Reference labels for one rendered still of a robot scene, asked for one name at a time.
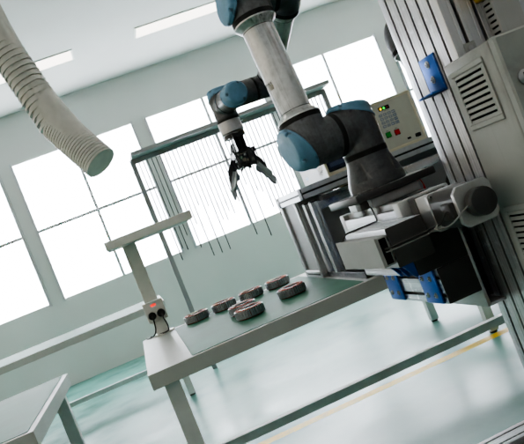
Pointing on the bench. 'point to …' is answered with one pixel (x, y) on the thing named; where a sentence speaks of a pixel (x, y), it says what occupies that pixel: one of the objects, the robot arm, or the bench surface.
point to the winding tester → (404, 119)
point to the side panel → (302, 241)
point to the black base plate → (350, 273)
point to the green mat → (315, 292)
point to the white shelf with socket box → (155, 308)
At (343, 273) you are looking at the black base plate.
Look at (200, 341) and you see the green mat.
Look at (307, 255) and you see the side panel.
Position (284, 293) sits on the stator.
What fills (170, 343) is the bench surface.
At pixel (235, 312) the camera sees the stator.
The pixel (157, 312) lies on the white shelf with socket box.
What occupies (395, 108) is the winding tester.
